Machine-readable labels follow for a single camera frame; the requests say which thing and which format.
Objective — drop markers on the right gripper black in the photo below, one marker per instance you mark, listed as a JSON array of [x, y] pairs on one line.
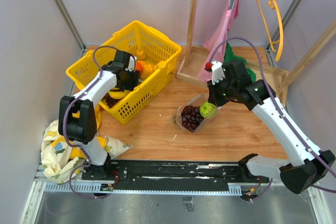
[[213, 97]]

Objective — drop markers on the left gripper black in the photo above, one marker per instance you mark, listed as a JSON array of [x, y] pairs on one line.
[[130, 86]]

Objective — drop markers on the yellow banana bunch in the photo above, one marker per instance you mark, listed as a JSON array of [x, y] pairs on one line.
[[118, 94]]

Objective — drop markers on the black grape bunch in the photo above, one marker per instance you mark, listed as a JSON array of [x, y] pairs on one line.
[[110, 102]]

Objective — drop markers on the green custard apple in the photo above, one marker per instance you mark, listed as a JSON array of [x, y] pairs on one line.
[[208, 110]]

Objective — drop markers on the dark grape bunch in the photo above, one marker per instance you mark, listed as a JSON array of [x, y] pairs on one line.
[[191, 118]]

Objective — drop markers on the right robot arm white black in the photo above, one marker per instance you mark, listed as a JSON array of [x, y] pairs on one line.
[[306, 163]]

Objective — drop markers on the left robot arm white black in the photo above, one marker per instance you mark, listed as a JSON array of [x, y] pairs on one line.
[[77, 120]]

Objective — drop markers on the orange fruit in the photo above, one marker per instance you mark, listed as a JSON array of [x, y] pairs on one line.
[[139, 67]]

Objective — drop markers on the yellow bell pepper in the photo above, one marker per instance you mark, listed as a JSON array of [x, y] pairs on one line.
[[159, 65], [147, 71]]

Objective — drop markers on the yellow pear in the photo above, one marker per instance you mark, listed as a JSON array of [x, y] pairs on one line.
[[140, 54]]

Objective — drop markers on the green cloth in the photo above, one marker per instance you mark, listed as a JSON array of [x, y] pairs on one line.
[[230, 56]]

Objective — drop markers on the yellow plastic basket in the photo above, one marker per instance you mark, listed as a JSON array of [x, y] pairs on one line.
[[136, 35]]

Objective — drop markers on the pink shirt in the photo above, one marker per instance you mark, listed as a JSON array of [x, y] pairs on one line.
[[218, 36]]

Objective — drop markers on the patterned yellow white cloth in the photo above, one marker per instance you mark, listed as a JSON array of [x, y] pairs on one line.
[[58, 159]]

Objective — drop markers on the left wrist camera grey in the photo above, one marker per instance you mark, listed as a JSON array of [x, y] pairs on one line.
[[132, 64]]

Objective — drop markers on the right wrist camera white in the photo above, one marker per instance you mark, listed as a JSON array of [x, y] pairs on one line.
[[216, 69]]

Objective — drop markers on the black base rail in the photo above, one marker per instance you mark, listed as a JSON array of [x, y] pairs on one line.
[[174, 177]]

